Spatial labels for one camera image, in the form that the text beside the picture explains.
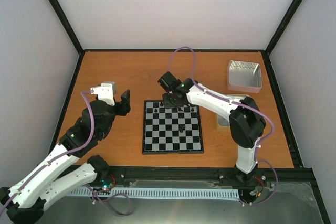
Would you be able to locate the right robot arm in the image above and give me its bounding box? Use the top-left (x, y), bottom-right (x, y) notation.
top-left (158, 71), bottom-right (266, 185)

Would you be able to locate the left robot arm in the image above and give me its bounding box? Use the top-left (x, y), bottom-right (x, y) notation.
top-left (1, 86), bottom-right (131, 223)

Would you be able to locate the silver tin with white pieces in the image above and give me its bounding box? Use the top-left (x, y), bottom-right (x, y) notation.
top-left (215, 94), bottom-right (249, 133)

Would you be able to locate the small circuit board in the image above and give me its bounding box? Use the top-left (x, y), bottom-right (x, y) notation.
top-left (98, 175), bottom-right (116, 195)

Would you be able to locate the black and silver chessboard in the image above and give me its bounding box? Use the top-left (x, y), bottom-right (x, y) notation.
top-left (142, 100), bottom-right (204, 154)

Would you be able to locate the empty silver tin lid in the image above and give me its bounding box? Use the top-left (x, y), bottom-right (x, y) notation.
top-left (227, 60), bottom-right (263, 93)

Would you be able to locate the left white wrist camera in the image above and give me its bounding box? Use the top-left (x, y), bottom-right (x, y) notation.
top-left (90, 81), bottom-right (116, 106)

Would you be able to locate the black frame rail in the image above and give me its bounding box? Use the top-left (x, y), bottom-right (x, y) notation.
top-left (108, 166), bottom-right (315, 187)

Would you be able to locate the light blue cable duct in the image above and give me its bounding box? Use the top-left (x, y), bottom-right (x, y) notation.
top-left (65, 187), bottom-right (241, 200)

